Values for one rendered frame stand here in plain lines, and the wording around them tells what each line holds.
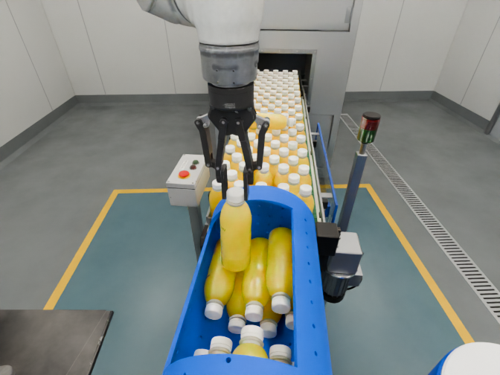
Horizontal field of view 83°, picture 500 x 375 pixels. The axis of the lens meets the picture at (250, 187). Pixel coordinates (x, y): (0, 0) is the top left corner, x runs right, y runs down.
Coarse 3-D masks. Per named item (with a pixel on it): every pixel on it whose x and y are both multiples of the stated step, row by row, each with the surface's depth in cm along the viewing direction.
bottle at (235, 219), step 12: (228, 204) 58; (240, 204) 58; (228, 216) 59; (240, 216) 59; (228, 228) 60; (240, 228) 59; (228, 240) 61; (240, 240) 61; (228, 252) 63; (240, 252) 63; (228, 264) 65; (240, 264) 65
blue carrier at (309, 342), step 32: (256, 192) 68; (288, 192) 70; (256, 224) 78; (288, 224) 76; (192, 288) 59; (320, 288) 56; (192, 320) 60; (224, 320) 68; (320, 320) 49; (192, 352) 57; (320, 352) 44
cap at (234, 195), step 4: (232, 188) 60; (236, 188) 60; (240, 188) 60; (228, 192) 58; (232, 192) 58; (236, 192) 58; (240, 192) 58; (228, 196) 58; (232, 196) 57; (236, 196) 57; (240, 196) 57; (228, 200) 58; (232, 200) 58; (236, 200) 58; (240, 200) 58
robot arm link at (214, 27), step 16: (176, 0) 42; (192, 0) 37; (208, 0) 35; (224, 0) 35; (240, 0) 35; (256, 0) 36; (192, 16) 39; (208, 16) 36; (224, 16) 36; (240, 16) 36; (256, 16) 37; (208, 32) 38; (224, 32) 37; (240, 32) 38; (256, 32) 39
